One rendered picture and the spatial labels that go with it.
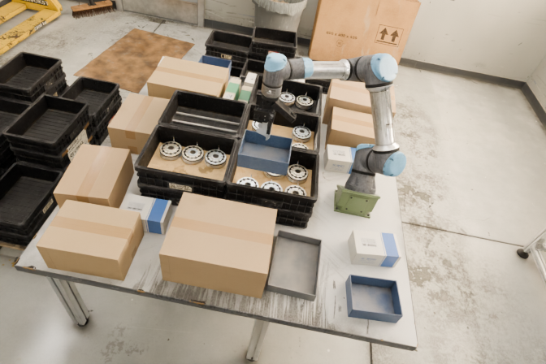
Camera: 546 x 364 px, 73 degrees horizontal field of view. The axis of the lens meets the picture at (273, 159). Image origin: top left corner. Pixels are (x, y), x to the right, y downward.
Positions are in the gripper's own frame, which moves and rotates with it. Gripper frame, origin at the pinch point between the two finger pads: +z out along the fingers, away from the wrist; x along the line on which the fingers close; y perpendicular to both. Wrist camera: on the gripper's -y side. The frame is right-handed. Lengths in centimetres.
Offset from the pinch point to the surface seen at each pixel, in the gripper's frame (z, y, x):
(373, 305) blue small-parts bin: 45, -56, 37
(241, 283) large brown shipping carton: 36, -2, 46
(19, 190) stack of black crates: 83, 140, -11
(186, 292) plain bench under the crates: 46, 18, 49
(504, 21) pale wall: 10, -210, -317
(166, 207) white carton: 34, 37, 19
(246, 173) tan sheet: 28.1, 7.9, -6.5
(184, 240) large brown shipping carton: 26, 22, 41
